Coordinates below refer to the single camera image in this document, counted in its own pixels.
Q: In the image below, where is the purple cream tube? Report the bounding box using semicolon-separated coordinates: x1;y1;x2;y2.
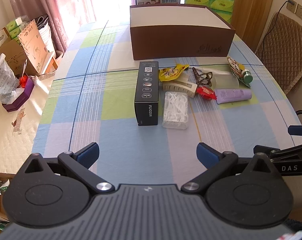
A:
214;89;252;104

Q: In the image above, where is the clear floss pick box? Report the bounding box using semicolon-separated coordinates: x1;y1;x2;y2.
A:
162;91;188;129

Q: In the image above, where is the red candied date packet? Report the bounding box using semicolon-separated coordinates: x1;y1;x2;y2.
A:
196;86;217;100

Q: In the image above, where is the green balm blister card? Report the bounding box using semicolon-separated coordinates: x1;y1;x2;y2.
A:
227;56;254;88

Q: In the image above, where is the cream hair claw clip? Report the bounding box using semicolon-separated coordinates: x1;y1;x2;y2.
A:
162;73;197;98

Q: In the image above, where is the leopard hair claw clip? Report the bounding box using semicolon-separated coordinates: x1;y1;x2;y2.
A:
192;67;213;87

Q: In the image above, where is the long black product box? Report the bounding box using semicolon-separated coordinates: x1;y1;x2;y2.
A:
134;61;159;126

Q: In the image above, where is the yellow snack bag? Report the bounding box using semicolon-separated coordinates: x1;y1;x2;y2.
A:
159;63;190;82

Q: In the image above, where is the clear plastic cup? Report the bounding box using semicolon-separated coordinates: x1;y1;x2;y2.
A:
211;74;239;89

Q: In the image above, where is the white handled brush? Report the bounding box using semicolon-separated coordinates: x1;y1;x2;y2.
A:
194;67;232;75

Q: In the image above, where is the cream embroidered cloth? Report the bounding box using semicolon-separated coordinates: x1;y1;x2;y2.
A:
0;73;55;177

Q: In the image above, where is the checkered tablecloth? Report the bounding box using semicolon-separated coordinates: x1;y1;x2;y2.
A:
32;21;302;185

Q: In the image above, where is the brown quilted chair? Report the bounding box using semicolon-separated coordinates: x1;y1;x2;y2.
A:
255;12;302;94

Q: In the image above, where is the purple gift box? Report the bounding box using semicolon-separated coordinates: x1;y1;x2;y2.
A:
2;78;34;112

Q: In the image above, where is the clear plastic bag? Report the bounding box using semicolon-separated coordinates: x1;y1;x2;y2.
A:
0;53;19;105

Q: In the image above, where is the open cardboard box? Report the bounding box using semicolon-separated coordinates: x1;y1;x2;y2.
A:
0;21;58;76

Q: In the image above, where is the brown cardboard storage box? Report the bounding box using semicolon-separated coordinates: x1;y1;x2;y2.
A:
130;4;235;60

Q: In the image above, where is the white paper shopping bag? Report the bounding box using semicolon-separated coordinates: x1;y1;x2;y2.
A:
34;14;56;58

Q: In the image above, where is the pink curtain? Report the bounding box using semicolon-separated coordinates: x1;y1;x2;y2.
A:
10;0;96;52

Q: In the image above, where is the wall power socket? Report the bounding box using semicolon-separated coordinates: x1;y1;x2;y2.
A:
287;0;297;13

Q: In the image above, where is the black power cable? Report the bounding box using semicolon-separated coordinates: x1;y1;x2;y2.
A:
254;0;295;53

